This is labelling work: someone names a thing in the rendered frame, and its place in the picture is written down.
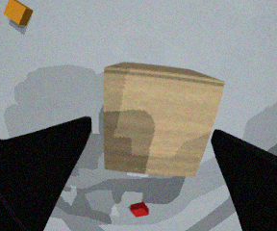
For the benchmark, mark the orange block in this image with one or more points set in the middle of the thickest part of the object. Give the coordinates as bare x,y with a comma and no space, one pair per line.
18,12

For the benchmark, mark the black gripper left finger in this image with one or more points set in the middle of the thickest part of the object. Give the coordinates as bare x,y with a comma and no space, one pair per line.
34,168

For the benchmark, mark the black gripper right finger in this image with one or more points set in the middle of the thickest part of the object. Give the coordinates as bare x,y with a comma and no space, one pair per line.
251,177

